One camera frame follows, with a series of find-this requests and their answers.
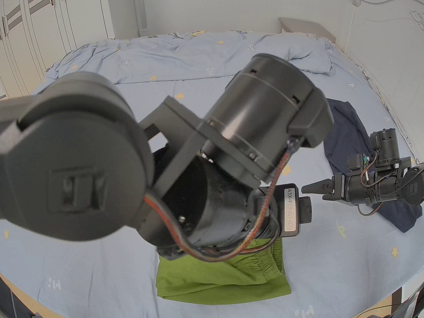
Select white wardrobe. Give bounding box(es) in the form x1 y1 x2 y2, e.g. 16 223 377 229
0 0 115 112

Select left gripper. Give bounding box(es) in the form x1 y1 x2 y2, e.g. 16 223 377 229
156 158 314 261

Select grey bedside table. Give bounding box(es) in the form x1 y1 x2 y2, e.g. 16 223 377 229
278 17 337 44

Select black cable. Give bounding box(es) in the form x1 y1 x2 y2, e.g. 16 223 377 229
358 305 403 318

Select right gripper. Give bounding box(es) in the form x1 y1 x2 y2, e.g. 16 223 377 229
332 171 376 207

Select green shorts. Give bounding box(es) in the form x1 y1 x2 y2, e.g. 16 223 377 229
156 237 292 306

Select dark blue garment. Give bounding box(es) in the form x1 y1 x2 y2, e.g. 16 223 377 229
323 98 424 233

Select pale blue quilt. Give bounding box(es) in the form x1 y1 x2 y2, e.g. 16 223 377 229
45 30 337 85

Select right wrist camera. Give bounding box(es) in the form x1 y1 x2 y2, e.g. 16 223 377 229
347 153 371 175

